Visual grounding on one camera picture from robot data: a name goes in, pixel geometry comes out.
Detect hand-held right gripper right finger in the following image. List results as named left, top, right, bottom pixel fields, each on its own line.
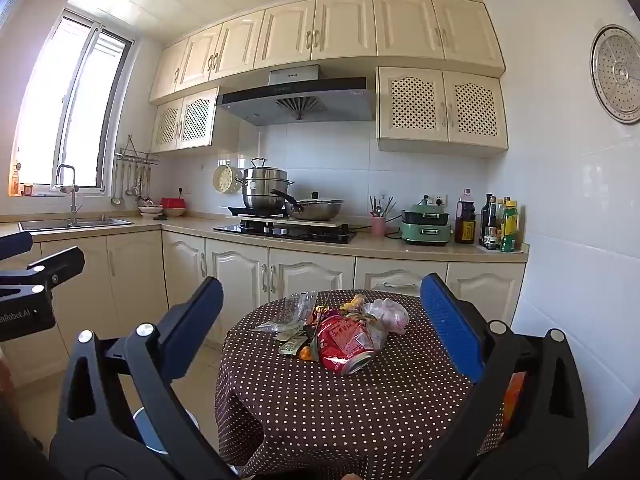
left=410, top=272, right=591, bottom=480

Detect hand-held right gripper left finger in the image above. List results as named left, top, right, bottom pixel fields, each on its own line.
left=48, top=276, right=236, bottom=480

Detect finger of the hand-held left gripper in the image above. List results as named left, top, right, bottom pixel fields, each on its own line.
left=0, top=231, right=33, bottom=261
left=0, top=246, right=86, bottom=291

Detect white pink plastic bag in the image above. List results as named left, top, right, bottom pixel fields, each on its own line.
left=362, top=298, right=410, bottom=336

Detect blue plastic trash bin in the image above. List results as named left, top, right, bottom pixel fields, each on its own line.
left=132, top=406, right=193, bottom=456

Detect steel sink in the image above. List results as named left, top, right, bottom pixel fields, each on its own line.
left=19, top=216, right=135, bottom=233

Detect steel faucet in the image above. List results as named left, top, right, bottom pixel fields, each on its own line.
left=54, top=164, right=83, bottom=226

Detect steel ladle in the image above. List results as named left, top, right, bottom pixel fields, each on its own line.
left=111, top=157, right=124, bottom=207

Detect green snack wrapper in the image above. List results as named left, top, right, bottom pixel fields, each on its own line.
left=275, top=327, right=308, bottom=356

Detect clear plastic packaging bag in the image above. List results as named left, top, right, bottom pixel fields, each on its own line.
left=252, top=291, right=317, bottom=333

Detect green electric cooker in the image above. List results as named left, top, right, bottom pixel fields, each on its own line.
left=399, top=202, right=452, bottom=247

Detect orange object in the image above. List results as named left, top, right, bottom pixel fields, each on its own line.
left=502, top=371, right=527, bottom=433

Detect large dark sauce bottle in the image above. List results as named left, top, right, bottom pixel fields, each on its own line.
left=454, top=189, right=477, bottom=245

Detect crushed red can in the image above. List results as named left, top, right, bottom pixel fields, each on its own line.
left=316, top=315, right=376, bottom=377

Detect dark glass bottle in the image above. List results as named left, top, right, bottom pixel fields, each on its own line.
left=480, top=193, right=497, bottom=248

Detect cream base cabinets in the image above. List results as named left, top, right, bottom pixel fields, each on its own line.
left=0, top=230, right=528, bottom=391

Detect green bottle yellow cap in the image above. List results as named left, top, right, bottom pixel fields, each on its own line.
left=500, top=201, right=518, bottom=253

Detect brown polka dot tablecloth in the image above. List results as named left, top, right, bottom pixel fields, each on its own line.
left=215, top=289, right=506, bottom=480

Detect bundle of chopsticks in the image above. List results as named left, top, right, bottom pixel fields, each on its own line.
left=369, top=195, right=396, bottom=218

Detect cream colander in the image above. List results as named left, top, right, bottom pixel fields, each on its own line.
left=212, top=162, right=245, bottom=195

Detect sliding window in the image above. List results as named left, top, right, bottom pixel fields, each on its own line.
left=10, top=7, right=136, bottom=198

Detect steel steamer pot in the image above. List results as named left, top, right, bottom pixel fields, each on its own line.
left=235, top=157, right=296, bottom=211

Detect steel wok with lid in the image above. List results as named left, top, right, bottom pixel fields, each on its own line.
left=270, top=189, right=345, bottom=222

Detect small lattice door cabinet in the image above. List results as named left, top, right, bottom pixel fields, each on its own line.
left=150, top=87, right=221, bottom=155

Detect wide lattice door cabinet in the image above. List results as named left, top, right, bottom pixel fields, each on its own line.
left=376, top=66, right=510, bottom=153

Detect grey range hood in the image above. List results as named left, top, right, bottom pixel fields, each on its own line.
left=215, top=64, right=377, bottom=127

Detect steel steamer plate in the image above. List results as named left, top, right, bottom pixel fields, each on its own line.
left=590, top=24, right=640, bottom=125

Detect wall utensil rack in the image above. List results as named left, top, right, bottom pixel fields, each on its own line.
left=115, top=135, right=160, bottom=166

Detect cream upper wall cabinets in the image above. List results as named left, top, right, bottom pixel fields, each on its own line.
left=149, top=0, right=506, bottom=103

